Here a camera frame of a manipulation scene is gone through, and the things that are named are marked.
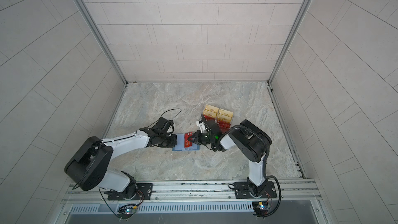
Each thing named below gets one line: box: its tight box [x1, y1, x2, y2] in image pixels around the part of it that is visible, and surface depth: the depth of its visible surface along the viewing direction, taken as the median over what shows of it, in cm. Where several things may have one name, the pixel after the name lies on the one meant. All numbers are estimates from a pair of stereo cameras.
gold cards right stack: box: [216, 108, 234, 123], surface depth 91 cm
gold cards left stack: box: [203, 104, 220, 118], surface depth 93 cm
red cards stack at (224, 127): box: [216, 119, 232, 133], surface depth 91 cm
